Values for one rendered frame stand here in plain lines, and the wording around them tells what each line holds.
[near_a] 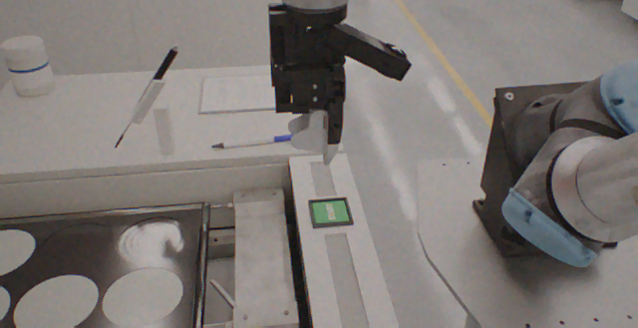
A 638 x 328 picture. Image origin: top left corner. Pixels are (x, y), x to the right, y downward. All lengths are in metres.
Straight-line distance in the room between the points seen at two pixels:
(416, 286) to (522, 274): 1.11
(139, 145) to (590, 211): 0.67
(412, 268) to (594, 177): 1.51
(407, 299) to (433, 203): 0.97
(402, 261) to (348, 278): 1.41
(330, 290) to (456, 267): 0.30
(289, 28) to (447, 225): 0.52
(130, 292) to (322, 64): 0.39
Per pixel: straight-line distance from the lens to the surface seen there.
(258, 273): 0.81
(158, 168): 0.91
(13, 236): 0.95
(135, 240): 0.87
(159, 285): 0.79
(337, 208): 0.78
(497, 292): 0.91
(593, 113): 0.75
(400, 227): 2.24
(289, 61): 0.63
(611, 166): 0.60
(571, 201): 0.65
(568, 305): 0.92
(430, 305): 1.98
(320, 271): 0.70
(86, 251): 0.88
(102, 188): 0.95
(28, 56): 1.16
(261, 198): 0.89
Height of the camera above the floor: 1.46
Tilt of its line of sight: 33 degrees down
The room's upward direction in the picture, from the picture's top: straight up
